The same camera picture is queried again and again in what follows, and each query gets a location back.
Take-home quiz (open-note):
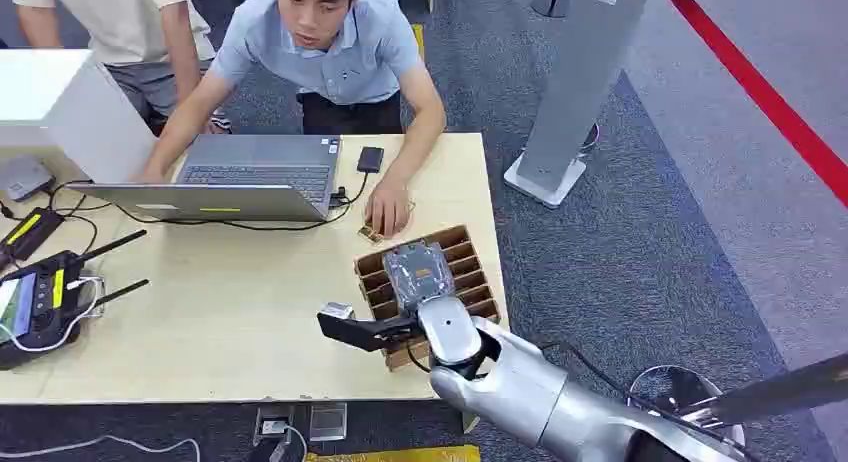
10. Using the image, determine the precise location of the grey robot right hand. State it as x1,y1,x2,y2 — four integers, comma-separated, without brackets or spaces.
381,240,458,313

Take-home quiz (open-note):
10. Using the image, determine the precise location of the person's right hand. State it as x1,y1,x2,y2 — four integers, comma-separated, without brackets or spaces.
137,159,171,185

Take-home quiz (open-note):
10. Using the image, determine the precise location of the person's left hand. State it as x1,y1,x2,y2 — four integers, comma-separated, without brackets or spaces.
364,179,413,240

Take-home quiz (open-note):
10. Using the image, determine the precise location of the small black phone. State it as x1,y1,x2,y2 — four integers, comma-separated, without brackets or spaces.
356,146,386,175

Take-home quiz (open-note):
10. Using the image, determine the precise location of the wooden slotted card box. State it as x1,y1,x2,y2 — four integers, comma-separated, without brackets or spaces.
352,224,503,373

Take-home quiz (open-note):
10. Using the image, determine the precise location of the grey laptop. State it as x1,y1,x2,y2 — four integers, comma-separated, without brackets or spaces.
69,134,343,224

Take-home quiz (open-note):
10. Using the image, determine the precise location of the white box cabinet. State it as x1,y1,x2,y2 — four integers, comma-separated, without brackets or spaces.
0,48,158,186

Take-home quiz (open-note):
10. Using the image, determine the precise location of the flat grey device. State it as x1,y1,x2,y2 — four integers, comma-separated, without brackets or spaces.
0,155,58,204

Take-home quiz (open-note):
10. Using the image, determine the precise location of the black device with yellow label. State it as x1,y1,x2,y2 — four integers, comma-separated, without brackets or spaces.
0,207,67,267

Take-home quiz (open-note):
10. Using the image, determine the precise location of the standing person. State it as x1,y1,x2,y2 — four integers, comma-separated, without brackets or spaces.
6,0,233,137

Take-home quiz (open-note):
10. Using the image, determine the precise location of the person at the desk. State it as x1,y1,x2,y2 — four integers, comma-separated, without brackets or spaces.
135,0,448,240

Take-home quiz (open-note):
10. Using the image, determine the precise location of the black remote controller with antennas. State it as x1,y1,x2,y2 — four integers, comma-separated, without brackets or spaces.
0,228,151,372

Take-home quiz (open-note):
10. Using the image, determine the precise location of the yellow sheet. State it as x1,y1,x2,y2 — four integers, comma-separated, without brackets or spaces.
303,444,482,462

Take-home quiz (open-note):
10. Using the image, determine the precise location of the grey pillar stand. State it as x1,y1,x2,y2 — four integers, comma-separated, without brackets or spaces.
503,0,658,210

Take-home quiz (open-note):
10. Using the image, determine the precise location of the round black stanchion base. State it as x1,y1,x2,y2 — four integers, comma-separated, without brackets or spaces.
529,0,572,20

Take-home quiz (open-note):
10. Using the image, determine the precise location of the round chrome base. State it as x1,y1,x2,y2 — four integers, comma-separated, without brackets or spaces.
625,364,747,448

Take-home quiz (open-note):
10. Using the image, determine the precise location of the red floor tape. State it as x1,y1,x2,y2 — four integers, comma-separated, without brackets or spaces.
655,0,848,210

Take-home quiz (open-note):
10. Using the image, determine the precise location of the dark grey bar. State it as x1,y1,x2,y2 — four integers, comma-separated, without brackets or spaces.
682,352,848,427

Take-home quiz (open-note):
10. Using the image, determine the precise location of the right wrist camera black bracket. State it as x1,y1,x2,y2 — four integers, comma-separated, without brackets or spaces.
316,301,425,353

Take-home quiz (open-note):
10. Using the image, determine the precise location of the thin black cable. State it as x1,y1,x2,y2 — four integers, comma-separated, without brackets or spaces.
112,172,370,234

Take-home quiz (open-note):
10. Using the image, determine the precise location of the power adapter with white cable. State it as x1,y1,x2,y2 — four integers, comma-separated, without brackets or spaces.
252,405,309,462

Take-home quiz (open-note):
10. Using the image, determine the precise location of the white floor cable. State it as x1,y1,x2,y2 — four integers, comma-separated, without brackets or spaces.
0,434,202,462

